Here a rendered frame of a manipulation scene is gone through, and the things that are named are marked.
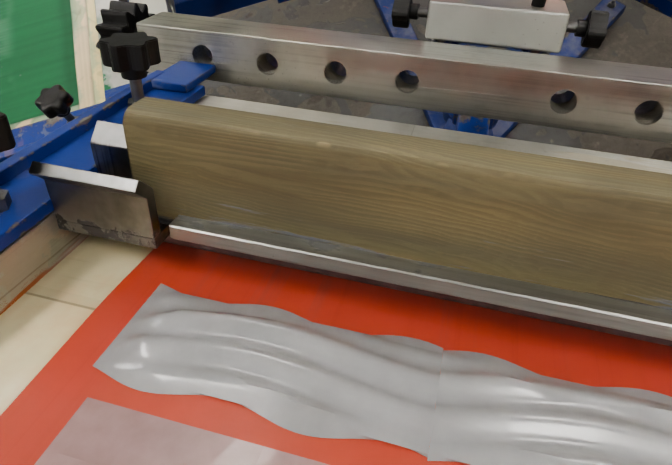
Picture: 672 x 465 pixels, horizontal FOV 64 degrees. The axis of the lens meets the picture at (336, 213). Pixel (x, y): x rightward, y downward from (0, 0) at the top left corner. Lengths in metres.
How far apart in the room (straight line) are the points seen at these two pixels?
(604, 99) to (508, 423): 0.31
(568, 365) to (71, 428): 0.26
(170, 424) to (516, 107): 0.38
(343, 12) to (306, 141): 1.94
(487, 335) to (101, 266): 0.25
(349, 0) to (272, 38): 1.73
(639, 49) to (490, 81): 1.72
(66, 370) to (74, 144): 0.18
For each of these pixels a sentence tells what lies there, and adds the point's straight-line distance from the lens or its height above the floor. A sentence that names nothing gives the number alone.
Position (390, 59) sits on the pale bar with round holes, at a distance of 0.51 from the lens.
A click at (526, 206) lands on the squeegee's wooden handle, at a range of 0.29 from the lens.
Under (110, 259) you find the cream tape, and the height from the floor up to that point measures 1.22.
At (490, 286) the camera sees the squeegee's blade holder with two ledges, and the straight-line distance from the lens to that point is 0.31.
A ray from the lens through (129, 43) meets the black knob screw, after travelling 0.46.
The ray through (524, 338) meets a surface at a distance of 0.34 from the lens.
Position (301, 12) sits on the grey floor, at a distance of 2.25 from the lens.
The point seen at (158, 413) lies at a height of 1.28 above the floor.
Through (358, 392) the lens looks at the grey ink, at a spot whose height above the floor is 1.26.
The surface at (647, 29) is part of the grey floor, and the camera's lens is 2.27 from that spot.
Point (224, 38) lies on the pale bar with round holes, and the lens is 0.55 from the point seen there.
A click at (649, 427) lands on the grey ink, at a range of 0.32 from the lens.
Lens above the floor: 1.55
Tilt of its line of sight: 64 degrees down
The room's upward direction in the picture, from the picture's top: 15 degrees counter-clockwise
